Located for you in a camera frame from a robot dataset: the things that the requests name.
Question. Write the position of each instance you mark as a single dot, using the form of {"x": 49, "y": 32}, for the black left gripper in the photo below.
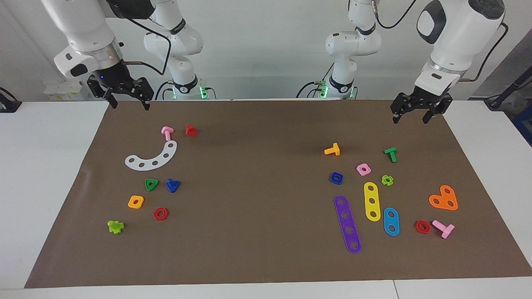
{"x": 415, "y": 103}

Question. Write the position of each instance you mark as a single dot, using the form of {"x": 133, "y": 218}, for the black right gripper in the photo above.
{"x": 114, "y": 81}

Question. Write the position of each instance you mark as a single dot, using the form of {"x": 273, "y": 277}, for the green plastic screw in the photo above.
{"x": 392, "y": 154}

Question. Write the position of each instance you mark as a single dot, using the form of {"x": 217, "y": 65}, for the blue triangle-head plastic screw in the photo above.
{"x": 172, "y": 186}

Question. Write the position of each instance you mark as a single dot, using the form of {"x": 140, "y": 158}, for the blue square plastic nut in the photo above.
{"x": 332, "y": 181}

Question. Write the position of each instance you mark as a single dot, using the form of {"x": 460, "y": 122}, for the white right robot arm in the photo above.
{"x": 87, "y": 29}

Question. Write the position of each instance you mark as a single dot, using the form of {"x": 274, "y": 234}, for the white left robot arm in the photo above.
{"x": 457, "y": 37}

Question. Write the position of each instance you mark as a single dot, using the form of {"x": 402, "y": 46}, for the pink plastic screw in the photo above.
{"x": 445, "y": 229}
{"x": 167, "y": 132}

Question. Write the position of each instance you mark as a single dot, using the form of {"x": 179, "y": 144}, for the lime cross plastic nut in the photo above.
{"x": 391, "y": 180}

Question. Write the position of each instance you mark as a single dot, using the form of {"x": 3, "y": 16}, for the red plastic screw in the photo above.
{"x": 191, "y": 131}

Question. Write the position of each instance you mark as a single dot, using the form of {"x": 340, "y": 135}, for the pink square plastic nut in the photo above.
{"x": 368, "y": 172}

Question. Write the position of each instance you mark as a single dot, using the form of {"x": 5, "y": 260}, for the orange plastic screw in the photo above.
{"x": 334, "y": 148}

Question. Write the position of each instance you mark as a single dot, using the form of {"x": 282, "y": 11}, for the green triangle plastic nut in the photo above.
{"x": 147, "y": 187}

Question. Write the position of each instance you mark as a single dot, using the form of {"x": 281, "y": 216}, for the orange square plastic nut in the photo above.
{"x": 130, "y": 205}

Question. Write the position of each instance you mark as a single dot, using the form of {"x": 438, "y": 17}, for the red hexagon plastic nut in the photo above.
{"x": 156, "y": 216}
{"x": 417, "y": 229}

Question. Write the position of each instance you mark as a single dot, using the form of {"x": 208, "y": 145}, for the lime cross-head plastic screw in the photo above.
{"x": 114, "y": 227}

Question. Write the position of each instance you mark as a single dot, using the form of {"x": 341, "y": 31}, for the white curved perforated plate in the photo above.
{"x": 148, "y": 165}

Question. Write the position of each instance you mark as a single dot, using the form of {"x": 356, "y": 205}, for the yellow three-hole plastic strip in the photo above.
{"x": 371, "y": 195}

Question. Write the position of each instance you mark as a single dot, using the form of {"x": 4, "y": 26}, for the orange heart-shaped plastic plate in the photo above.
{"x": 444, "y": 199}

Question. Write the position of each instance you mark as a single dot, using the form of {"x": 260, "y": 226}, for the black stand pole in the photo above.
{"x": 509, "y": 89}

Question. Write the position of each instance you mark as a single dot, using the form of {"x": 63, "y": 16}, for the blue two-hole plastic strip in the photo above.
{"x": 391, "y": 221}

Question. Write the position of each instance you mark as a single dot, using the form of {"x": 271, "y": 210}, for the blue crate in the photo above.
{"x": 524, "y": 124}

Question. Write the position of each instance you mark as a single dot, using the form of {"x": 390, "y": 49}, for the purple four-hole plastic strip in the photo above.
{"x": 343, "y": 209}

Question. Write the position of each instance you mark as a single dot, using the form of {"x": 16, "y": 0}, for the black clamp device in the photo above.
{"x": 8, "y": 104}

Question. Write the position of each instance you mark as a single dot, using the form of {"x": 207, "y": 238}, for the brown table mat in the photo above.
{"x": 257, "y": 216}

